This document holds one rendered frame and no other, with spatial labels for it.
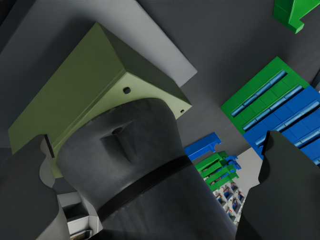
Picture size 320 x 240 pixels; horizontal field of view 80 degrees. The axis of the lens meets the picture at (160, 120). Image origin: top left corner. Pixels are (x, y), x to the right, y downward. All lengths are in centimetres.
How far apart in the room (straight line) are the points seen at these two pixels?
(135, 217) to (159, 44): 25
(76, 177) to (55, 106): 9
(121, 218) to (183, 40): 36
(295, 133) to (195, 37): 55
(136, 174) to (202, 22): 34
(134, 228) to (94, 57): 19
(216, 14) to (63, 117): 37
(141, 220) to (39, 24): 23
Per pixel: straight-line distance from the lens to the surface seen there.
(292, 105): 87
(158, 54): 35
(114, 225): 25
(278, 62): 90
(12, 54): 28
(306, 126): 86
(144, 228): 23
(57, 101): 28
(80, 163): 25
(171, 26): 41
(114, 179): 23
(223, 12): 49
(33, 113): 32
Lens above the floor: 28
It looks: 24 degrees down
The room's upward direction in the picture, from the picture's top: 148 degrees clockwise
